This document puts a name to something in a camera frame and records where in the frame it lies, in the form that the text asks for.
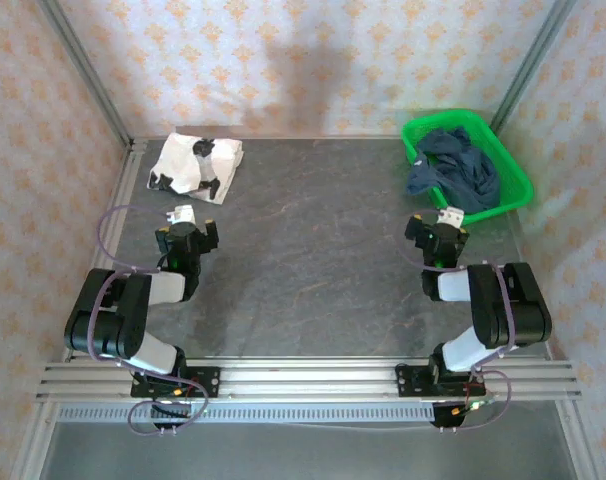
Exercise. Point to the wide aluminium table side rail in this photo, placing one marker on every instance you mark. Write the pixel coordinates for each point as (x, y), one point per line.
(125, 190)

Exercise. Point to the green plastic basket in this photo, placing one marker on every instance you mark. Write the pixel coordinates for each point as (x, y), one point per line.
(508, 170)

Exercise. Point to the aluminium frame leg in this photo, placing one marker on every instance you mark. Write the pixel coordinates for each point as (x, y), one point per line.
(578, 440)
(38, 440)

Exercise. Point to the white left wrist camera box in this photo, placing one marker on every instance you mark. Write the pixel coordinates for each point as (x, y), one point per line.
(183, 214)

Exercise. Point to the aluminium left frame post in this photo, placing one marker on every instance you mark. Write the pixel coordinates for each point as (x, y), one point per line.
(83, 70)

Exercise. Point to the aluminium cross rail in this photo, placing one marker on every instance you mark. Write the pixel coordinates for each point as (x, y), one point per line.
(308, 380)

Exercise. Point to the aluminium table back rail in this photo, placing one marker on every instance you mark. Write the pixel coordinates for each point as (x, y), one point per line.
(308, 137)

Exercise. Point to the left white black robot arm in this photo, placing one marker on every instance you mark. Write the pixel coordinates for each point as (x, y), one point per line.
(113, 310)

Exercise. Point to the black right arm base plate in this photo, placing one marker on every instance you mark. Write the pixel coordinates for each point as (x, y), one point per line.
(408, 380)

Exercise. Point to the white t-shirt with black print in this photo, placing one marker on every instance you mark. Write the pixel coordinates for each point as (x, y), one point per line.
(183, 160)

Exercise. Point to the aluminium right frame post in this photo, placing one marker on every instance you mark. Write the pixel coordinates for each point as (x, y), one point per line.
(533, 65)

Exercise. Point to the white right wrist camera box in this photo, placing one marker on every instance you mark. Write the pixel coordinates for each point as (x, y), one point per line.
(452, 216)

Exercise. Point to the dark blue t-shirt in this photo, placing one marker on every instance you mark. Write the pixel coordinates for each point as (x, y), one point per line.
(463, 165)

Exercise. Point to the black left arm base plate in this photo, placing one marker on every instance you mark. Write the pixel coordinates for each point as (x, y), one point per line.
(208, 382)

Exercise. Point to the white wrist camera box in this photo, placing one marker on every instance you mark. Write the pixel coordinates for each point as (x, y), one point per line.
(183, 214)
(452, 216)

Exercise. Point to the aluminium frame post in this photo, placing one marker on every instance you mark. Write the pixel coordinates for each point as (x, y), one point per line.
(83, 70)
(533, 65)

